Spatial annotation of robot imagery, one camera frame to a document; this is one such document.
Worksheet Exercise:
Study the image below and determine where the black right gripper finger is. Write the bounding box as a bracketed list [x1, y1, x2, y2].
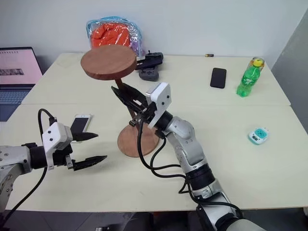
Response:
[111, 86, 141, 111]
[123, 82, 148, 106]

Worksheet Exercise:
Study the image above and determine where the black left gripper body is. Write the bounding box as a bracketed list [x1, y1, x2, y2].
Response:
[52, 143, 75, 170]

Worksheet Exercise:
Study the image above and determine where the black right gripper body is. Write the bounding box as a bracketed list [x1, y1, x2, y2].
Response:
[128, 100, 157, 128]

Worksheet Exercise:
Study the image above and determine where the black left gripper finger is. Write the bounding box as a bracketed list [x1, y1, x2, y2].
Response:
[72, 131, 99, 142]
[72, 155, 108, 172]

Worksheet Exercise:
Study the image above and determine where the wooden pole with round disc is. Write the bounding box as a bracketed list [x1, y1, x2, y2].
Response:
[80, 45, 137, 126]

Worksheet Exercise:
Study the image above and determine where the round wooden base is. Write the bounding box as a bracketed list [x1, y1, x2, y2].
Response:
[117, 124, 161, 158]

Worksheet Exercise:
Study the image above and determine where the white smartphone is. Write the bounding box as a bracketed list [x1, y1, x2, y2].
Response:
[70, 113, 93, 144]

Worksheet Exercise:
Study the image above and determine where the grey game controller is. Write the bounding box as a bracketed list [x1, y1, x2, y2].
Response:
[139, 67, 160, 81]

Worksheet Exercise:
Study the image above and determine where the black game controller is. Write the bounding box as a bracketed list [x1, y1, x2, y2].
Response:
[135, 50, 165, 71]

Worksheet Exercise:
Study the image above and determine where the orange cloth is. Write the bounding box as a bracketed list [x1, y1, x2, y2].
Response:
[92, 22, 132, 49]

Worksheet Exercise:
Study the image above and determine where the clear plastic zip bag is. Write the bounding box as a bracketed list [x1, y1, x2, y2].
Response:
[86, 16, 145, 59]

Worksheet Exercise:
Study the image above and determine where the black smartphone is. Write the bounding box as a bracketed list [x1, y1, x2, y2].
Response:
[209, 67, 228, 90]

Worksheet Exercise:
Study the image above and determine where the open grey laptop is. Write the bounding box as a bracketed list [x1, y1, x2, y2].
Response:
[0, 46, 44, 123]

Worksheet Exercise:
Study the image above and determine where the green plastic bottle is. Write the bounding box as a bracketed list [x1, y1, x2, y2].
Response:
[235, 56, 266, 98]

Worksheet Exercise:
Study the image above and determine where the small teal timer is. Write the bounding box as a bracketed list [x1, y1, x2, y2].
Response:
[247, 127, 270, 146]

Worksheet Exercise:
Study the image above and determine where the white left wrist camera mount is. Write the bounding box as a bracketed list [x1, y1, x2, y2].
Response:
[41, 122, 73, 171]

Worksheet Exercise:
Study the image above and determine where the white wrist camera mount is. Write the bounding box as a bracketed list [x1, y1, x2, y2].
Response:
[41, 122, 73, 171]
[145, 82, 172, 129]

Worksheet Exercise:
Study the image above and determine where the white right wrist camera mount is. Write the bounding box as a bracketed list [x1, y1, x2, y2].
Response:
[145, 82, 172, 129]

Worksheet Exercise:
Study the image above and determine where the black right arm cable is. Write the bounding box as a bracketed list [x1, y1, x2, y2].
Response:
[136, 118, 244, 218]

